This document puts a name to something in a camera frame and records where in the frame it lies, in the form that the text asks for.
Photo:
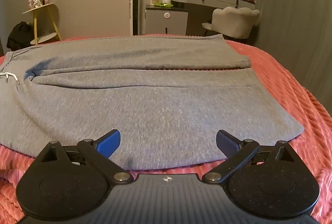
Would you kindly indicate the white jar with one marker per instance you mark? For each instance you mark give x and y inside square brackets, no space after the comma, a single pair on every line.
[154,1]

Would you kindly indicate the pink ribbed blanket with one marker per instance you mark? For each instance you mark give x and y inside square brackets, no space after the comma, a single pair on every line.
[298,89]

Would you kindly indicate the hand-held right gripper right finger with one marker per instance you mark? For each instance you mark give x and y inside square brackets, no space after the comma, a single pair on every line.
[228,143]

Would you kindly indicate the grey nightstand cabinet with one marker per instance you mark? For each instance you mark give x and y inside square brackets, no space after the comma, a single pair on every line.
[166,19]

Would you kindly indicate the grey curtain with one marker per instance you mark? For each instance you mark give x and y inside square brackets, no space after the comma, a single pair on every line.
[298,6]

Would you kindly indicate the black bag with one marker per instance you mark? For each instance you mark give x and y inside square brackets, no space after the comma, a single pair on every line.
[20,35]

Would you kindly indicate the grey pants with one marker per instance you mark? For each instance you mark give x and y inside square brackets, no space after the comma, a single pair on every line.
[155,110]

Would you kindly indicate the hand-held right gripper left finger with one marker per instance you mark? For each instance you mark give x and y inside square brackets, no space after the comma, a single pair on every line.
[110,143]

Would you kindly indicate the yellow side table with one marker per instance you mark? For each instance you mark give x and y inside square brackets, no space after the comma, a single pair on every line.
[36,19]

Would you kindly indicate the white tower fan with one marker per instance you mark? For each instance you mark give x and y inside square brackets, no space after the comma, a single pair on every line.
[134,1]

